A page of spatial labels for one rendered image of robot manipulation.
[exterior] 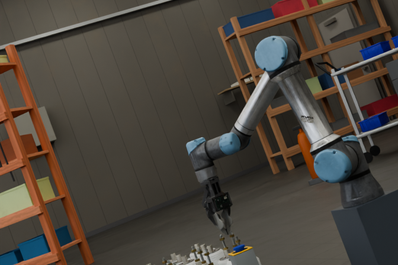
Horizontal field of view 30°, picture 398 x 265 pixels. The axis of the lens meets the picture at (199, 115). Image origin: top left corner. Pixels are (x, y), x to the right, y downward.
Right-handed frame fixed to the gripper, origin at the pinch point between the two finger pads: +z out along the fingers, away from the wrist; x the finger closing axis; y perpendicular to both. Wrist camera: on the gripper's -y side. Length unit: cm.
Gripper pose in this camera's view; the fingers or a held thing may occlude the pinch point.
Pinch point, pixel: (225, 231)
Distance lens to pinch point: 275.3
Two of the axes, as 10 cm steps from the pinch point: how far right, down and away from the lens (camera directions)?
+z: 3.4, 9.4, -0.5
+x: 8.9, -3.1, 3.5
